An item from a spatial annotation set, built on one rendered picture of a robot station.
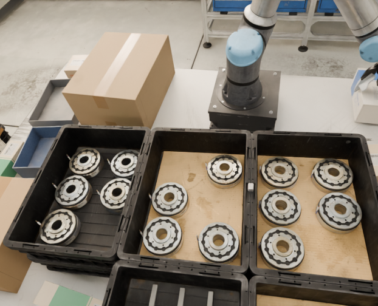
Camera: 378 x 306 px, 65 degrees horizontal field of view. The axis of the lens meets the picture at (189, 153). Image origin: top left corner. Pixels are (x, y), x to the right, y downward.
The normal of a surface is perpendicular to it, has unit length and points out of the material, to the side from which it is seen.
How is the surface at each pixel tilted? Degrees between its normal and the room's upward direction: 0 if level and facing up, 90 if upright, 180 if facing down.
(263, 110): 2
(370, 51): 92
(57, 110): 0
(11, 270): 90
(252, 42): 10
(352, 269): 0
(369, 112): 90
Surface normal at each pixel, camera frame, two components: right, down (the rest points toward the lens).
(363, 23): -0.30, 0.77
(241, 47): -0.15, -0.46
